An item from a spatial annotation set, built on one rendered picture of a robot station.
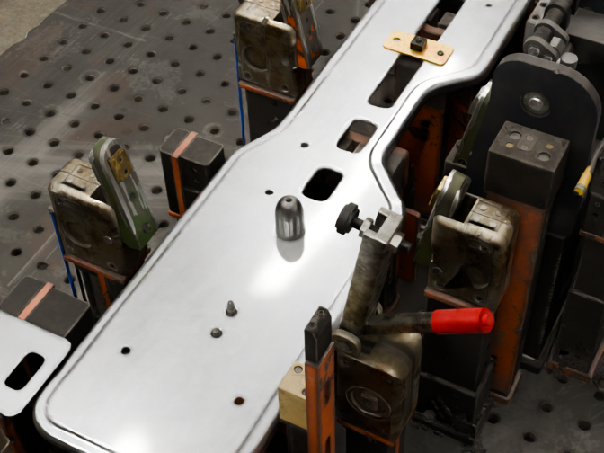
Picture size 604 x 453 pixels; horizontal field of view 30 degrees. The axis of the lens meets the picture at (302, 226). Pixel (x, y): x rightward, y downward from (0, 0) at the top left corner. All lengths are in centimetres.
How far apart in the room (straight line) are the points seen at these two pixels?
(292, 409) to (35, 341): 28
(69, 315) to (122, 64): 79
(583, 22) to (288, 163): 36
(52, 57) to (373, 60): 71
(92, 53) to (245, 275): 85
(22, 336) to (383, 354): 37
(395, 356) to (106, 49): 104
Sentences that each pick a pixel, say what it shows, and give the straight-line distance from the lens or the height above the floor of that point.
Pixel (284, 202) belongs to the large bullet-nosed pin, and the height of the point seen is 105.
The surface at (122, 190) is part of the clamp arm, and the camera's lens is 119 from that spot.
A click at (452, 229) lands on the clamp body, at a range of 114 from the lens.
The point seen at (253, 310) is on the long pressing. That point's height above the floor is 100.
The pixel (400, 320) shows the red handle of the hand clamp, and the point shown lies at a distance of 102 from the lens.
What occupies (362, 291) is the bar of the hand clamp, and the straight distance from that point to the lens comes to 98.
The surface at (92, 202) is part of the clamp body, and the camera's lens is 122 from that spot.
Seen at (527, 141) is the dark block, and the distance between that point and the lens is 115.
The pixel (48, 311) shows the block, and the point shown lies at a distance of 121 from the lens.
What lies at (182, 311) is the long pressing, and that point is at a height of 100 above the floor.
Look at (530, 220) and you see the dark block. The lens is 119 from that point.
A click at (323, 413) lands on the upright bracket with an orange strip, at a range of 99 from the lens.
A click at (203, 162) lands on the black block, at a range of 131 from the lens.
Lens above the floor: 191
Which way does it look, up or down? 48 degrees down
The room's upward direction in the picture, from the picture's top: 2 degrees counter-clockwise
